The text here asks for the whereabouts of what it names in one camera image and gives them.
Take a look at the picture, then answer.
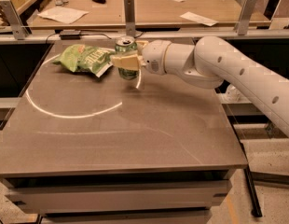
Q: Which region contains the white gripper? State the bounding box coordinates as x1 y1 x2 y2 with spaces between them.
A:
111 40 171 76

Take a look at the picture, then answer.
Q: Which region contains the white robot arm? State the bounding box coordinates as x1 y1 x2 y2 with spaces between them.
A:
111 36 289 137

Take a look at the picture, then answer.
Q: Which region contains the upper white drawer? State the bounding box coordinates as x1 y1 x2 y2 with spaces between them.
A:
7 180 231 214

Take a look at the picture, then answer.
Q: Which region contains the green soda can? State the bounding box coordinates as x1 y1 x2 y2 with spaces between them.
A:
115 35 139 80

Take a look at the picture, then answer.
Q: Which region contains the clear plastic bottle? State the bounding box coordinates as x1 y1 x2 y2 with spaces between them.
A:
225 85 243 103

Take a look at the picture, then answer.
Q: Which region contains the metal bracket post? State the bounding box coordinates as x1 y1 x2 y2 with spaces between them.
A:
0 0 29 40
234 0 256 35
124 0 136 36

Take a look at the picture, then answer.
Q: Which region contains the green jalapeno chip bag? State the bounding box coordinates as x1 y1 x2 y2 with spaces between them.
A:
53 44 116 77

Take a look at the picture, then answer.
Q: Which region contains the left metal bracket post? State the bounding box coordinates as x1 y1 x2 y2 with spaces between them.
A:
0 0 29 40

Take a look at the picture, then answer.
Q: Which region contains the white paper sheet right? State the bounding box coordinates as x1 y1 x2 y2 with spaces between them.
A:
181 12 218 27

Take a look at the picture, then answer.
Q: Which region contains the middle metal bracket post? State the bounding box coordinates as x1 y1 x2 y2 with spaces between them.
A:
124 0 136 36

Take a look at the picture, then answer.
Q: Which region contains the black power adapter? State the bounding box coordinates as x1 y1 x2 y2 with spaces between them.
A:
60 30 81 40

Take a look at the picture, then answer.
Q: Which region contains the white drawer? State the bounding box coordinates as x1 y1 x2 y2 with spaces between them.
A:
7 180 231 214
40 210 212 224

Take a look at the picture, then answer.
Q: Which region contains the wooden background desk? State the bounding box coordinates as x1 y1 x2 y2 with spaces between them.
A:
26 0 271 30

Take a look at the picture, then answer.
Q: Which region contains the white paper sheet left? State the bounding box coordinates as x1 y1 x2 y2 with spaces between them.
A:
38 7 88 24

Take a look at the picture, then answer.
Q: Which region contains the black cable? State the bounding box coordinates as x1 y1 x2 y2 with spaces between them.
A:
45 31 113 45

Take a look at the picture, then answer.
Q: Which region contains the right metal bracket post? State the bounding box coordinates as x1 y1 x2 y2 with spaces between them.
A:
234 0 256 35

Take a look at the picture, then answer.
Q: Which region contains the lower white drawer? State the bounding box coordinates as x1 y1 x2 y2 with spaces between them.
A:
40 210 212 224

